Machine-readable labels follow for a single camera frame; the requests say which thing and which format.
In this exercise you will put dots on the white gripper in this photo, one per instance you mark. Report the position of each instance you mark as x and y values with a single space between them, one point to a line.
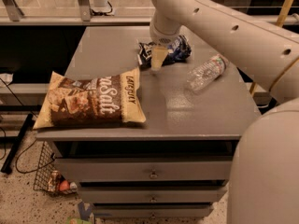
162 38

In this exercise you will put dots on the blue chip bag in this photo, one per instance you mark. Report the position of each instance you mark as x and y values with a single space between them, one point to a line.
178 51

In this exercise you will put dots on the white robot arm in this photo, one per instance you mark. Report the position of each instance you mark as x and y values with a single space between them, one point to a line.
264 178

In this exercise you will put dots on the brown chip bag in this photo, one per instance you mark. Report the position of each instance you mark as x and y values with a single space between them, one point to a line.
91 102

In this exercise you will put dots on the clear plastic water bottle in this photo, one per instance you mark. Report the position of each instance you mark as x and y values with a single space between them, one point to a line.
202 75

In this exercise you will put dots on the grey drawer cabinet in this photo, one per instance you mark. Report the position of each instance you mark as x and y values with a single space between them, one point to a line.
179 125

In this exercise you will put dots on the top grey drawer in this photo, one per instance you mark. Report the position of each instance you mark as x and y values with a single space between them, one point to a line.
130 170

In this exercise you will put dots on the grey drawer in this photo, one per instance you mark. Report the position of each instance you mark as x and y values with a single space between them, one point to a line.
191 194
130 170
152 211

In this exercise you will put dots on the middle grey drawer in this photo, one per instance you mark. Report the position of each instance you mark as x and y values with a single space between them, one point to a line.
191 194

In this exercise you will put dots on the snack items in basket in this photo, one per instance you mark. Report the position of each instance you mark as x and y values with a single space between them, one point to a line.
59 185

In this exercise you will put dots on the bottom grey drawer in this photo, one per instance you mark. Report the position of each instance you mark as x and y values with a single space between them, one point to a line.
152 211

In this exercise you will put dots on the green item on floor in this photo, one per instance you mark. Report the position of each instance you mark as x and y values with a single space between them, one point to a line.
74 220

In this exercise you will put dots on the black metal stand leg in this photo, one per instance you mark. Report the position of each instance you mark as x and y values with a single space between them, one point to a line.
15 142

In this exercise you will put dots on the metal railing frame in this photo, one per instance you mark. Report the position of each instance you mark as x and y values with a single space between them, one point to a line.
66 12

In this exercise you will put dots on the black wire basket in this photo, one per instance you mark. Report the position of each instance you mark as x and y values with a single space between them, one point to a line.
44 168

